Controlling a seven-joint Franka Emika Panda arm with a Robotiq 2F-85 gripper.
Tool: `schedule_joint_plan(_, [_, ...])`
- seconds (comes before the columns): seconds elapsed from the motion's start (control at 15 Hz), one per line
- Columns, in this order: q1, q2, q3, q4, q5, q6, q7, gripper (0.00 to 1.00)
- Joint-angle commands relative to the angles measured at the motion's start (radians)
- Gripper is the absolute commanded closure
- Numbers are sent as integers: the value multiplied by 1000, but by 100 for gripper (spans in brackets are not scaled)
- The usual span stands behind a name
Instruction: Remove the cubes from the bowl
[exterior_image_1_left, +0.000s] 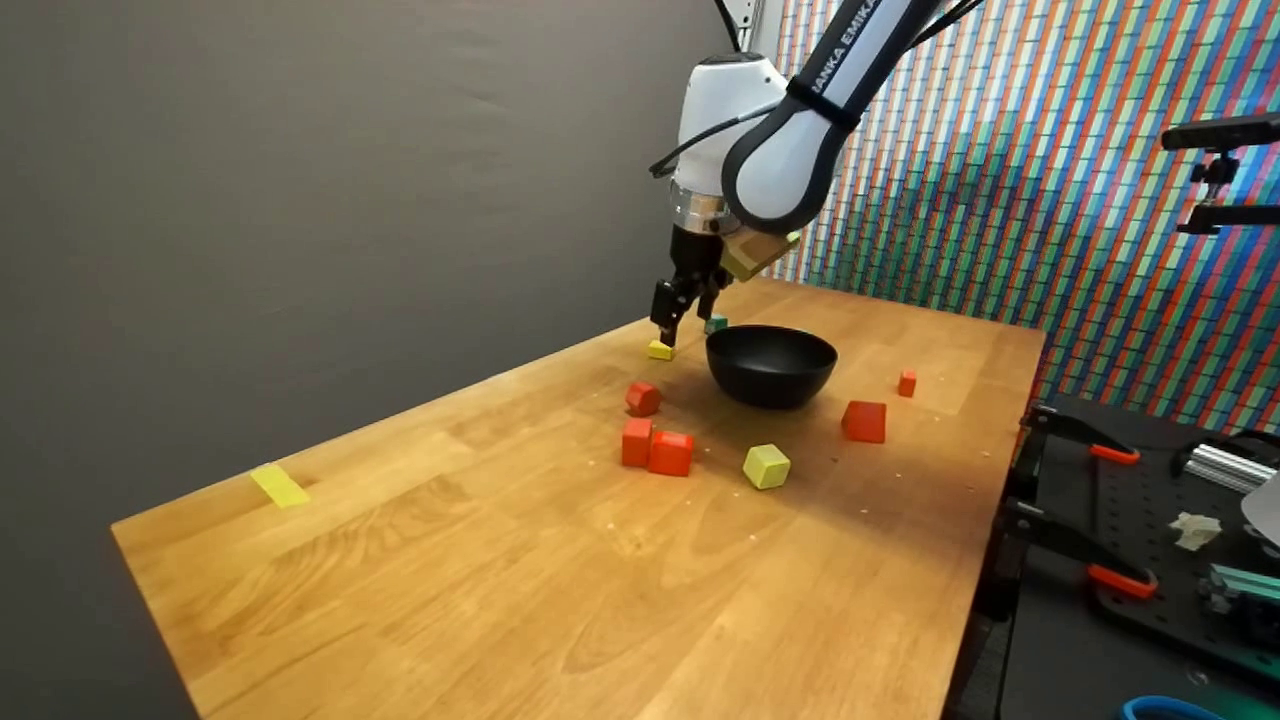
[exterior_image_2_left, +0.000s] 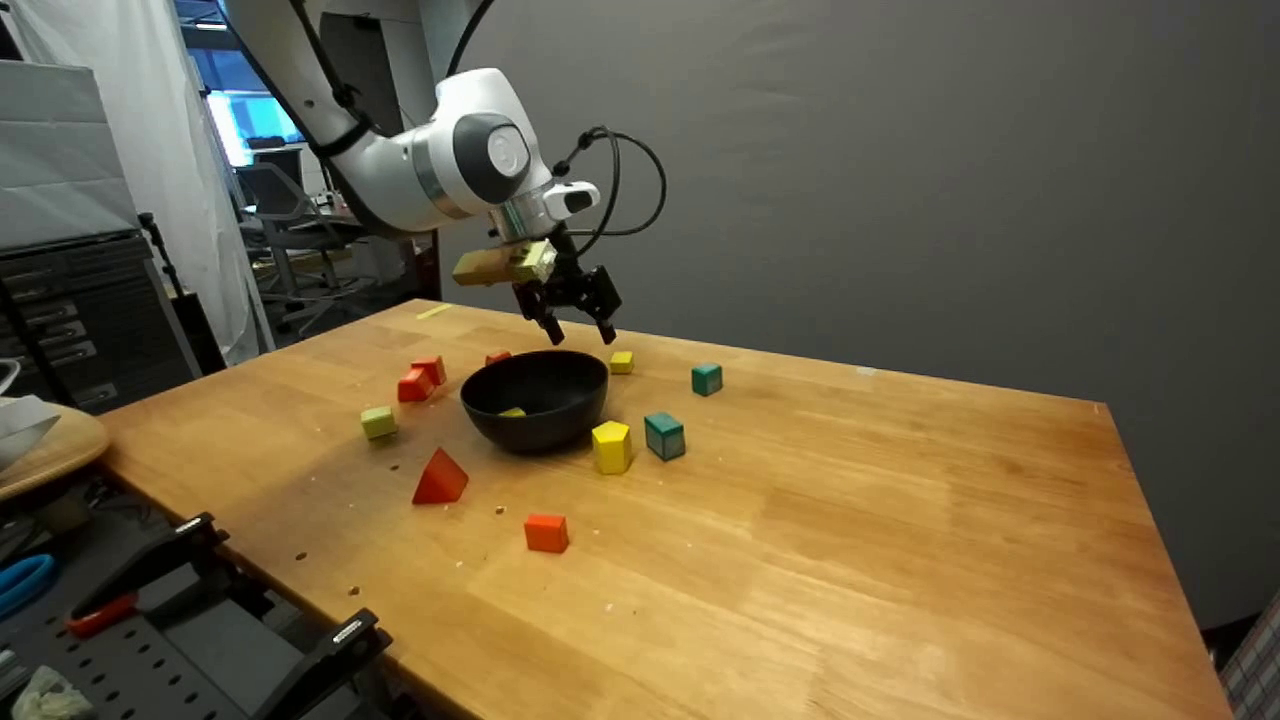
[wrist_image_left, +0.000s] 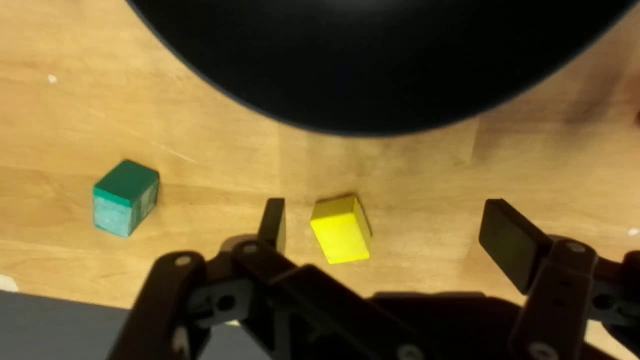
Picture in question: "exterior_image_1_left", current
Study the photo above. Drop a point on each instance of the yellow tape strip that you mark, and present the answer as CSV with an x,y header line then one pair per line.
x,y
282,487

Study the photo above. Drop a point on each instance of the red wooden cube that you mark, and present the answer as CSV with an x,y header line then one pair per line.
x,y
645,398
637,446
865,421
906,387
673,454

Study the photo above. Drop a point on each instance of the white metal bracket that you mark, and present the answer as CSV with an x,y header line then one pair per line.
x,y
1225,467

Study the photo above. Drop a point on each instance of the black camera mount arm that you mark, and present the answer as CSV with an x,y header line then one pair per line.
x,y
1223,132

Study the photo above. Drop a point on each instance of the black round bowl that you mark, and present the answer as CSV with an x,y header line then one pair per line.
x,y
768,382

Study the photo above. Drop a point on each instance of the crumpled white paper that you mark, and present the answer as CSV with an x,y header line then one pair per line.
x,y
1197,530

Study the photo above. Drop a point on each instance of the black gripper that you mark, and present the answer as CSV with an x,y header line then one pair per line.
x,y
699,257

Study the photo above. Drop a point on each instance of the black perforated breadboard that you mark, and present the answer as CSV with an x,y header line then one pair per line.
x,y
1146,641

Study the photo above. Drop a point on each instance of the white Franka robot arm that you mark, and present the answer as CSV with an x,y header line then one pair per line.
x,y
760,132

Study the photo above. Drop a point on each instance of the lime yellow wooden cube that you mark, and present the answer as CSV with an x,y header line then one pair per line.
x,y
765,467

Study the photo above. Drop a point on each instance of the pale grey rounded object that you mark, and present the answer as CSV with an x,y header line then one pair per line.
x,y
1265,515

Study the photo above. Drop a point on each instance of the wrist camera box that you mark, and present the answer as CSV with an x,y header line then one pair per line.
x,y
760,251

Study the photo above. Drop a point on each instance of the grey collapsible backdrop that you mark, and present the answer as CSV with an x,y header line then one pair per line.
x,y
335,202

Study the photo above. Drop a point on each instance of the diagonally striped fabric screen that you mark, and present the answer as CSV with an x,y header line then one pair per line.
x,y
1095,202

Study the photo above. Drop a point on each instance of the teal wooden cube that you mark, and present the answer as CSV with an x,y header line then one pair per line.
x,y
717,324

